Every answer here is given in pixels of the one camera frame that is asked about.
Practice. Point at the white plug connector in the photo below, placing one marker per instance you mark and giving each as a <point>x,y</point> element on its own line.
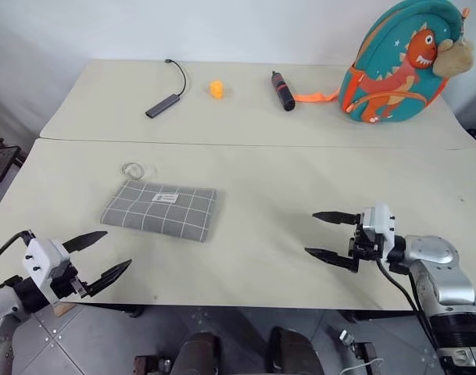
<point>345,337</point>

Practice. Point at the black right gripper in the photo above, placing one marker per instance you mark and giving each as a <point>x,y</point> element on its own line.
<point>364,245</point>

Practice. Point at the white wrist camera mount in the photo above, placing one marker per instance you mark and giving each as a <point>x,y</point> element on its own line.
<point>42,259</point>
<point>380,222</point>

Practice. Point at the black floor bracket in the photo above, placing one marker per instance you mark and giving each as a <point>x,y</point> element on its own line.
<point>366,353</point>
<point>149,365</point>

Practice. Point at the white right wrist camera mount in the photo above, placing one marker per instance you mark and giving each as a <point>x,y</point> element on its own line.
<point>380,222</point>

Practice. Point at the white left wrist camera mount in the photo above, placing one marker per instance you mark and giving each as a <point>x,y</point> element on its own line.
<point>42,259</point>

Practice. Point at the teal dinosaur backpack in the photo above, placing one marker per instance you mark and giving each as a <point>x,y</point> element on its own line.
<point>390,51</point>

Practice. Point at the grey checked fabric pouch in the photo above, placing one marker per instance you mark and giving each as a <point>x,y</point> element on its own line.
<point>159,213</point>

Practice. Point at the black marker with red band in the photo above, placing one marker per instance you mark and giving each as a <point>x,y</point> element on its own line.
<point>283,91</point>

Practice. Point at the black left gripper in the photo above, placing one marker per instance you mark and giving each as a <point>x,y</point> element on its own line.
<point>71,283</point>

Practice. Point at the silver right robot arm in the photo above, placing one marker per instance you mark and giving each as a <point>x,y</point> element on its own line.
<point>437,254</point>

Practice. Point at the small orange block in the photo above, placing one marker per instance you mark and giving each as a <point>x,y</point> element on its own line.
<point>217,90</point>

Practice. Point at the dark rounded shape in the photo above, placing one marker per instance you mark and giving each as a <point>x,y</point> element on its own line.
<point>196,353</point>
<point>292,351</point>

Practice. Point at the brown plush toy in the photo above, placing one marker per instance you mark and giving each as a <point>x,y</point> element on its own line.
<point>454,58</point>

